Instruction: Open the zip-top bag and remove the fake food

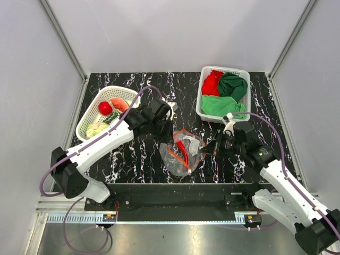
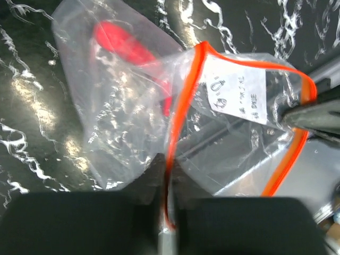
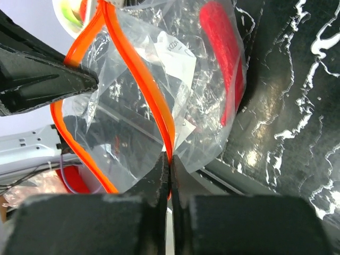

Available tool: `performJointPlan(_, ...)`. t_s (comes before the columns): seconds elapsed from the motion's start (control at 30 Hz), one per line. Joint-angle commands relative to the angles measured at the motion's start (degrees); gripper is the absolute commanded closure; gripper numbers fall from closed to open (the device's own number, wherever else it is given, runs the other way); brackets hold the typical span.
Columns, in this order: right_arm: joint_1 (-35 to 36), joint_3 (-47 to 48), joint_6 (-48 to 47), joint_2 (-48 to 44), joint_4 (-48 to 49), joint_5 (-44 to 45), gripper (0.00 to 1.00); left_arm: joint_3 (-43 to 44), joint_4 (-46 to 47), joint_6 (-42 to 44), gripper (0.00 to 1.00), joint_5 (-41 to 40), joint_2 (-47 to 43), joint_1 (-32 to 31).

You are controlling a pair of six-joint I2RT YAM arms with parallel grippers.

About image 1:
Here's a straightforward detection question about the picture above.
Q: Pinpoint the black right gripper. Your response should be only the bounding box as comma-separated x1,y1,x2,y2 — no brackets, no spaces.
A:
200,130,245,158

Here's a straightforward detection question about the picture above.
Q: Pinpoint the fake red chili pepper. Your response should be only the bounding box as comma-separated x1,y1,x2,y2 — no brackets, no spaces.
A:
176,141,190,172

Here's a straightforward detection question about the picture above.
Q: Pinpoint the clear zip top bag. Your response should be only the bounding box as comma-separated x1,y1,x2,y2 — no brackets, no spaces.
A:
159,129,206,177

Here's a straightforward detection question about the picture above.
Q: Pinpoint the fake watermelon slice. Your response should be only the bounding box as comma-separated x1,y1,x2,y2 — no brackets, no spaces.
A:
110,97,129,112

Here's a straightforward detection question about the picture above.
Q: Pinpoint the fake green leafy sprig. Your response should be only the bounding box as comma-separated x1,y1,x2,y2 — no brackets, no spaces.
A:
103,110,121,125

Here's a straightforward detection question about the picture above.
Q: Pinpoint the fake red strawberry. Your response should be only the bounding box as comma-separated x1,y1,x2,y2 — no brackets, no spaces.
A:
98,101,113,115

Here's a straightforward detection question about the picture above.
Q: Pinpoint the fake white cauliflower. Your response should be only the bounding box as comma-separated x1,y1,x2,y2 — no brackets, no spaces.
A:
86,122,109,139

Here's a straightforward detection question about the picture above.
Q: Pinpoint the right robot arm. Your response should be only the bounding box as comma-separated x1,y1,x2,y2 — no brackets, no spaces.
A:
201,122,339,254

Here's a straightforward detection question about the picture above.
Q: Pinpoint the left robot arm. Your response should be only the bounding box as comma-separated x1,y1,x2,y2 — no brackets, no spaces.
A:
50,98,177,210

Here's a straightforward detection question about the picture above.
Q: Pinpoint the light green cloth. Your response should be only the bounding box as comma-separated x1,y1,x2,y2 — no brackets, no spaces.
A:
201,95,247,120

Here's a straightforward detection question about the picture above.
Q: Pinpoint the white rectangular plastic basket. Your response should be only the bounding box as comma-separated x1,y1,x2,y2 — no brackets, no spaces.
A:
195,65,251,125

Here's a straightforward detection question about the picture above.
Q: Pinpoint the red cloth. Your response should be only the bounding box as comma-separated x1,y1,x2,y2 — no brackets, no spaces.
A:
201,70,224,96

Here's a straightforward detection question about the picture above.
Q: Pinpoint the dark green cloth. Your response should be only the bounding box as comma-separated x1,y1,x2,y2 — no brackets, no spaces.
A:
217,72,248,102

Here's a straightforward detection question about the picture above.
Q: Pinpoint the white oval perforated basket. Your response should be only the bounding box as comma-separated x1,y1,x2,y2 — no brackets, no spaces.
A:
75,86,137,142

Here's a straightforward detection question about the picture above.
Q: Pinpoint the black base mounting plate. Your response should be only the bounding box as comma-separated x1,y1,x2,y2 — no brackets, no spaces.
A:
84,183,259,224

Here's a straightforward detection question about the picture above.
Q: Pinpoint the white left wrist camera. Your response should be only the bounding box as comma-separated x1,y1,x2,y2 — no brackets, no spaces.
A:
167,101,178,111

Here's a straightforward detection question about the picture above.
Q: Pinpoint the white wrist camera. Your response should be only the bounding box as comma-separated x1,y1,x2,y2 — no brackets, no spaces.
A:
223,113,236,136
167,101,178,111

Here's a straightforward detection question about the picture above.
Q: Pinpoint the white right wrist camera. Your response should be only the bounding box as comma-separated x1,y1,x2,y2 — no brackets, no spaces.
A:
223,113,236,136

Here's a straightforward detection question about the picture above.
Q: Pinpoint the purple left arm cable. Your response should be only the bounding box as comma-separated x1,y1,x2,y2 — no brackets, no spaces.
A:
39,85,164,252

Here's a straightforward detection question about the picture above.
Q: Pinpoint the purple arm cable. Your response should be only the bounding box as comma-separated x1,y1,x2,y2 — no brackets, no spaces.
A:
39,85,164,252
225,111,340,255

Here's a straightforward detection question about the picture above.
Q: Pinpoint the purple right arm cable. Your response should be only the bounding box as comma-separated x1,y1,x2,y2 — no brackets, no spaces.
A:
225,111,340,255

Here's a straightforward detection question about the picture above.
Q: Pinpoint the white slotted cable duct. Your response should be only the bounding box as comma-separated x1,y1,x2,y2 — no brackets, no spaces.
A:
47,213,117,224

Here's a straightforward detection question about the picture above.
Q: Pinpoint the left aluminium frame post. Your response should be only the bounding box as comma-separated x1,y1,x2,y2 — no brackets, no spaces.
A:
38,0,87,81

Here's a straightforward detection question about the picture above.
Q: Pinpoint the aluminium frame post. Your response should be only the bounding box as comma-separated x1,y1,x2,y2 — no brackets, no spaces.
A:
38,0,87,81
268,0,319,79

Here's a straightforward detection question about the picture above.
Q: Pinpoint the right aluminium frame post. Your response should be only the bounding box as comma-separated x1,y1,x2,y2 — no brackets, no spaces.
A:
268,0,319,79

